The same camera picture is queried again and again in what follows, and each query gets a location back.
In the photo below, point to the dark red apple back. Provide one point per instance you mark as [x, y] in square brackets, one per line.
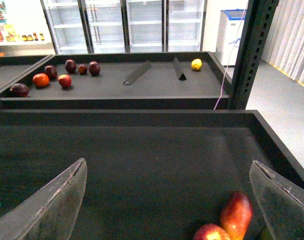
[70, 66]

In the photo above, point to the glass door refrigerator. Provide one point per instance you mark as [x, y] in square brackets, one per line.
[135, 26]

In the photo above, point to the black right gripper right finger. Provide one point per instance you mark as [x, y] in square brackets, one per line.
[280, 201]

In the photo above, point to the small dark red apple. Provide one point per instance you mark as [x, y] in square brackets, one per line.
[82, 69]

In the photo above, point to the black right tray divider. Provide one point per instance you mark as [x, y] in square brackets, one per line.
[178, 70]

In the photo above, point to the black left side tray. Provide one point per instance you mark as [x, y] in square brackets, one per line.
[13, 67]

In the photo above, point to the black near display tray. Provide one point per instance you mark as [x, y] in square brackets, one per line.
[155, 175]

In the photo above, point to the dark red apple middle left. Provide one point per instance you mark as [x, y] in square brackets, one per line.
[51, 72]

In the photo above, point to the black left tray divider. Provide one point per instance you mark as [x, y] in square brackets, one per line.
[135, 75]

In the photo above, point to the black display tray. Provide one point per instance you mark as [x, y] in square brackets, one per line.
[158, 88]
[155, 175]

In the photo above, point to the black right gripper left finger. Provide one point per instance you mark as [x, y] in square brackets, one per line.
[51, 212]

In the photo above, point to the dark red apple right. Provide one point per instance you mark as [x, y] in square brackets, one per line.
[94, 68]

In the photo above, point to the white grocery shelf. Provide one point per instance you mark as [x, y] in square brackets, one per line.
[23, 29]

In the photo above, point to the dark red apple front left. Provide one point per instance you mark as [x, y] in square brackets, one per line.
[19, 90]

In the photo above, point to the black far display tray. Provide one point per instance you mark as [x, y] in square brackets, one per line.
[158, 88]

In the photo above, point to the red yellow mango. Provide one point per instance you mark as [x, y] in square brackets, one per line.
[236, 216]

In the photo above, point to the yellow lemon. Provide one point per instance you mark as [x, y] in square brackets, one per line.
[196, 64]

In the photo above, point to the white chest freezer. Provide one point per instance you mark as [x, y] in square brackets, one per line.
[229, 35]

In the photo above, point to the black perforated steel post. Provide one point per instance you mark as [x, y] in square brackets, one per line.
[258, 20]

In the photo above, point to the white curtain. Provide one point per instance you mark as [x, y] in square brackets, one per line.
[284, 48]

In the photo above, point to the orange fruit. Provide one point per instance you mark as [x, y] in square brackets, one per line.
[40, 80]

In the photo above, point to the black tray divider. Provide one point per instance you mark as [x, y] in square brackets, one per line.
[178, 70]
[135, 75]

